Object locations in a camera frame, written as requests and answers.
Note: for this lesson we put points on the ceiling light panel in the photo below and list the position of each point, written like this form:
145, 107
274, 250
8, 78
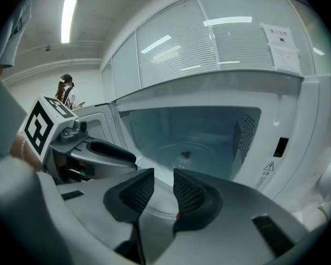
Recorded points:
69, 21

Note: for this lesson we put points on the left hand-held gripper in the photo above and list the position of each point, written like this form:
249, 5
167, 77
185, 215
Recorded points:
38, 128

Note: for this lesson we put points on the round glass turntable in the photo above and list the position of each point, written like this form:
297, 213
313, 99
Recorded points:
198, 159

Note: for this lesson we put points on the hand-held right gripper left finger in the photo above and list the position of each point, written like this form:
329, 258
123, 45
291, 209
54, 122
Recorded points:
99, 214

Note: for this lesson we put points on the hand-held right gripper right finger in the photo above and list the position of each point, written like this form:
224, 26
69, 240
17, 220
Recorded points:
223, 230

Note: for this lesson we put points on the white microwave oven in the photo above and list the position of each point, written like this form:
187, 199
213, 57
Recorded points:
209, 98

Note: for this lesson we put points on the person's grey top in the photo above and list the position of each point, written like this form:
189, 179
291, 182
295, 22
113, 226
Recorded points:
8, 45

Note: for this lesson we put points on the paper notice on glass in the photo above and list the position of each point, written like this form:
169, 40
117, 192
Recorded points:
284, 51

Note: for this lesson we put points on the person's left forearm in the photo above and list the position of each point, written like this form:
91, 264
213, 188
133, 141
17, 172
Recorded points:
16, 152

